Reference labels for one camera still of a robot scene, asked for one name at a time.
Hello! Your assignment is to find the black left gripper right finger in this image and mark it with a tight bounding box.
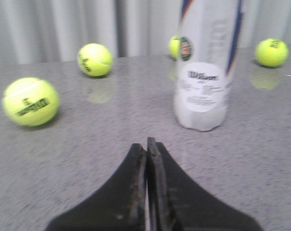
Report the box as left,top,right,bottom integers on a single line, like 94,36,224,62
147,137,262,231

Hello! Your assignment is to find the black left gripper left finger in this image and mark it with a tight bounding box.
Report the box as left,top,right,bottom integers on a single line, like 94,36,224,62
46,143,147,231

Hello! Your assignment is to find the white blue tennis ball can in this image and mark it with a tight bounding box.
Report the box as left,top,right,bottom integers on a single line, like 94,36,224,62
174,0,242,131

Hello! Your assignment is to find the far left tennis ball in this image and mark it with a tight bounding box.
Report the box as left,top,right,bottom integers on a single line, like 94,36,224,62
2,77,60,127

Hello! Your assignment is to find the tennis ball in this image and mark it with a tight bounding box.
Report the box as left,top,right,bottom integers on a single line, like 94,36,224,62
169,35,181,59
77,43,113,77
2,77,60,127
255,38,289,67

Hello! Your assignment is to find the centre tennis ball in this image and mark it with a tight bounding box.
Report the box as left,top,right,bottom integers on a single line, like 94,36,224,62
169,35,181,59

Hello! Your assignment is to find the right tennis ball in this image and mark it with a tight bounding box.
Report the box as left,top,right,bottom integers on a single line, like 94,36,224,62
255,38,289,67

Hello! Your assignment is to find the grey pleated curtain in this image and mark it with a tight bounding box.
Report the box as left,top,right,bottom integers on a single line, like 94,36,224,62
0,0,291,65

